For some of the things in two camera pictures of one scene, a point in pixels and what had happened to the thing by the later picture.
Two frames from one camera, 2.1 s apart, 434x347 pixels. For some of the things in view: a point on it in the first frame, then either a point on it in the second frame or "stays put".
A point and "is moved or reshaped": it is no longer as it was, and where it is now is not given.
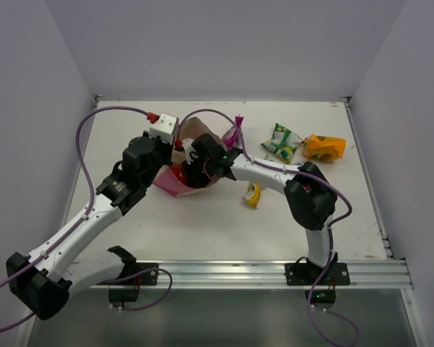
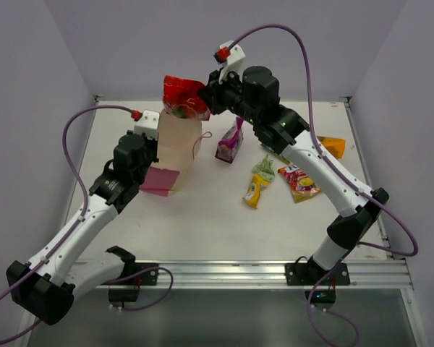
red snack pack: x=177 y=170 → x=180 y=95
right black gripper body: x=200 y=171 → x=230 y=94
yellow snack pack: x=253 y=194 stays put
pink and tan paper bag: x=171 y=178 is moved or reshaped
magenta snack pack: x=231 y=138 stays put
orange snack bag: x=323 y=149 stays put
